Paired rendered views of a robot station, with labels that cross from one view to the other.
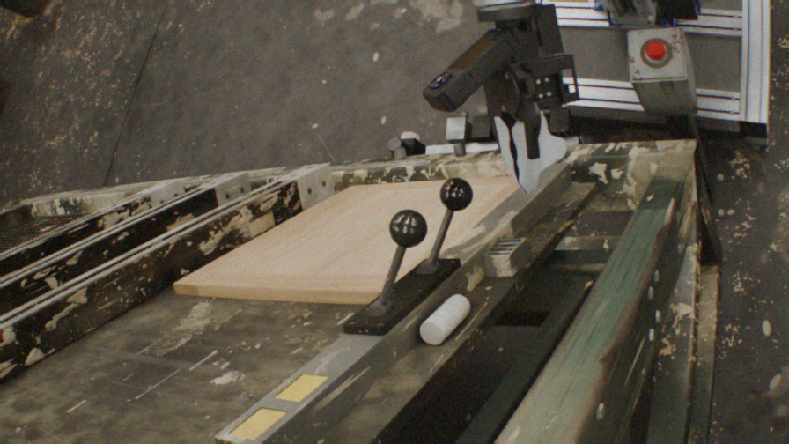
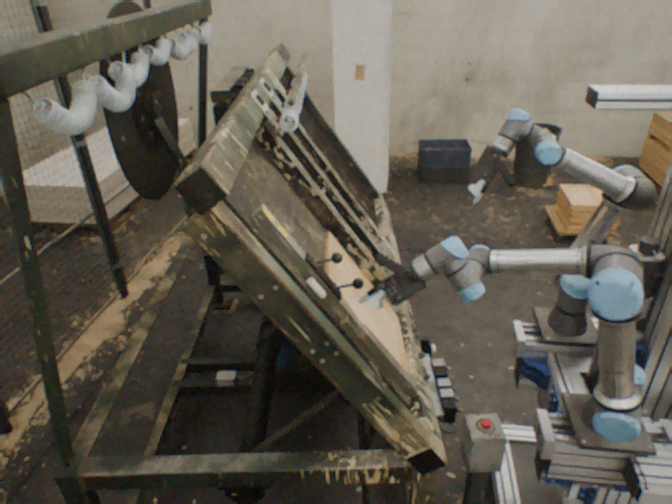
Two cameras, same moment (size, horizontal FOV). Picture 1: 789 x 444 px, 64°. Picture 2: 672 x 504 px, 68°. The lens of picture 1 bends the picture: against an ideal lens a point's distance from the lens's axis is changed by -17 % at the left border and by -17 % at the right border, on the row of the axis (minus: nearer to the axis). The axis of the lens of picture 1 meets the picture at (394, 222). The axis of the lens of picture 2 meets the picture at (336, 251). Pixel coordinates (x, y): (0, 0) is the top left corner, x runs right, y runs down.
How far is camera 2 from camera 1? 1.03 m
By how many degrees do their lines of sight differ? 32
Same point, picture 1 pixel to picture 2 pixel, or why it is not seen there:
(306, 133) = (457, 341)
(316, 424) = (272, 233)
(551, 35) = (412, 289)
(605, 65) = (528, 480)
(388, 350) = (300, 263)
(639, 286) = (324, 327)
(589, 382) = (283, 280)
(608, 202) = not seen: hidden behind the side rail
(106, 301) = (315, 204)
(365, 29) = not seen: hidden behind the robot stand
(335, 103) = (477, 352)
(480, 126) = (440, 371)
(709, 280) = not seen: outside the picture
